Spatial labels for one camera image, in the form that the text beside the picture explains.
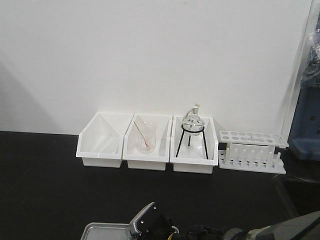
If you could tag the white test tube rack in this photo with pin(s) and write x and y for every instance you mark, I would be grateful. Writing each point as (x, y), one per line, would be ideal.
(251, 151)

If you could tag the white middle storage bin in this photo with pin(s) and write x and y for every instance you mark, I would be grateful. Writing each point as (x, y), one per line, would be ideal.
(156, 160)

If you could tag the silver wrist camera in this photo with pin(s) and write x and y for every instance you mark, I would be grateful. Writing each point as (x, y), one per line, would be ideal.
(141, 221)

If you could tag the white storage bin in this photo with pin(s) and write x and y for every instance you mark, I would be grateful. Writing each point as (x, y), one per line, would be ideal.
(156, 160)
(100, 126)
(195, 154)

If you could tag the black wire tripod stand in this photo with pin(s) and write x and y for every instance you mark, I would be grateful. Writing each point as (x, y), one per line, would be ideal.
(191, 133)

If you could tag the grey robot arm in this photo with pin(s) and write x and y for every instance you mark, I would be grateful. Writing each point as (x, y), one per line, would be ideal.
(305, 227)

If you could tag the glass stirring rod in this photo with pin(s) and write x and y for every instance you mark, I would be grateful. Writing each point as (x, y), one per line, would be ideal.
(145, 142)

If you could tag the white right storage bin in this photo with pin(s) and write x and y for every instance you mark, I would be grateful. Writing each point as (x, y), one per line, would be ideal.
(195, 154)

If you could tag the glass rods in bin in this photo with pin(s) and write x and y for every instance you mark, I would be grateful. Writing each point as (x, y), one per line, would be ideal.
(107, 145)

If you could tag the clear plastic bag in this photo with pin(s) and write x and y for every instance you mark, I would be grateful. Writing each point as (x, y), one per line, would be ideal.
(311, 75)

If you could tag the blue grey machine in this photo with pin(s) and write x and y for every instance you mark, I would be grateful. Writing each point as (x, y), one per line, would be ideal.
(304, 137)

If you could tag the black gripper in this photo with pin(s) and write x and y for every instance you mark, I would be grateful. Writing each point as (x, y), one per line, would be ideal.
(161, 229)

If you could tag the white left storage bin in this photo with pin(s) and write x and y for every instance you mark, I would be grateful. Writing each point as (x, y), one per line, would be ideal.
(100, 126)

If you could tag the silver metal tray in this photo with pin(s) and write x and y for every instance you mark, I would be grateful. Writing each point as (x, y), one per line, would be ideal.
(106, 231)

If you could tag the glass alcohol lamp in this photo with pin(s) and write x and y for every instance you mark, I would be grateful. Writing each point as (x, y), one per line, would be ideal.
(192, 120)

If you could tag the glass beaker in bin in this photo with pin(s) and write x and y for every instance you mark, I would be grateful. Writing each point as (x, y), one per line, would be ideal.
(148, 129)

